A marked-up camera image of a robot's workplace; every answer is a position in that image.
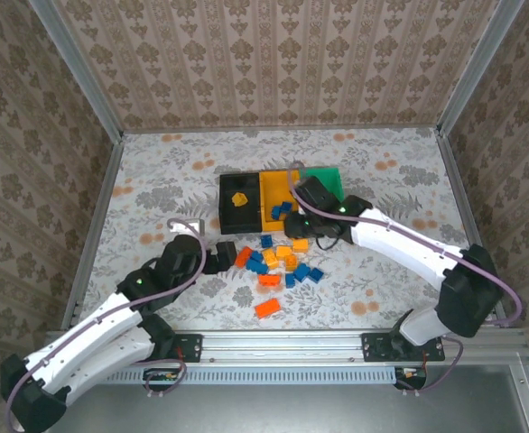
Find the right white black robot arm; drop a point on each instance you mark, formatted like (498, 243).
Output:
(404, 243)

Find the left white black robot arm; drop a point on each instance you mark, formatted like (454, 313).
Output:
(88, 343)

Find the green plastic bin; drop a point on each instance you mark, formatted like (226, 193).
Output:
(330, 178)

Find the black plastic bin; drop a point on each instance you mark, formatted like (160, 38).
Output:
(233, 223)

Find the yellow plastic bin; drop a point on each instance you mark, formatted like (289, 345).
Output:
(271, 189)

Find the black controller board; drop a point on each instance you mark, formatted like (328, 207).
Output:
(163, 376)
(411, 376)

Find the grey metal panel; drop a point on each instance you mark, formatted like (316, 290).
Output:
(291, 410)

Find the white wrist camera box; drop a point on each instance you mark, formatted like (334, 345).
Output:
(192, 225)

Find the aluminium frame rail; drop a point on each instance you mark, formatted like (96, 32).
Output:
(282, 130)
(282, 347)
(464, 203)
(96, 230)

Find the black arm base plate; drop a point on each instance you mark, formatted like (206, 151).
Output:
(190, 347)
(377, 347)

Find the aluminium frame post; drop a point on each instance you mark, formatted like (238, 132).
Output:
(80, 72)
(477, 67)

